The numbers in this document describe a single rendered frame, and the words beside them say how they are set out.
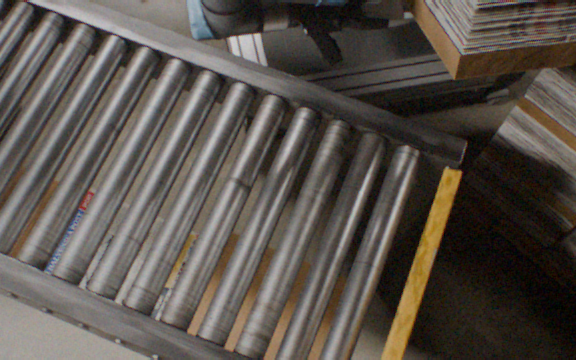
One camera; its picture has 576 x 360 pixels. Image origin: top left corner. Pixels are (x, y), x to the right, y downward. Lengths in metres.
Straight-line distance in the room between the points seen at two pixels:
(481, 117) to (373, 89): 0.46
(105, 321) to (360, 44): 1.23
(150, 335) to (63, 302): 0.15
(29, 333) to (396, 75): 1.25
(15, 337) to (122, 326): 0.92
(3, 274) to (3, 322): 0.85
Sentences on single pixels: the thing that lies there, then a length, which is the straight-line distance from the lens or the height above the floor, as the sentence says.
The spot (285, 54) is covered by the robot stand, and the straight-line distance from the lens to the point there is 1.98.
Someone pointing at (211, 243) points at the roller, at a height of 0.80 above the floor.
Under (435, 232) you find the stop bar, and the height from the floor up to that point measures 0.82.
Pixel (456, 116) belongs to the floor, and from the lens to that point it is 2.22.
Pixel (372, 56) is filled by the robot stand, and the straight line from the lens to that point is 2.01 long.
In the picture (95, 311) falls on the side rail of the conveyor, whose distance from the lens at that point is 1.11.
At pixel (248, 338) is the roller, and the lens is 1.08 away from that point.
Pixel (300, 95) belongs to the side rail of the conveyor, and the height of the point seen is 0.80.
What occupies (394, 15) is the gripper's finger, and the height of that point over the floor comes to 1.01.
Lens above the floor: 1.87
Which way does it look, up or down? 67 degrees down
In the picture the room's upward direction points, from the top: 8 degrees clockwise
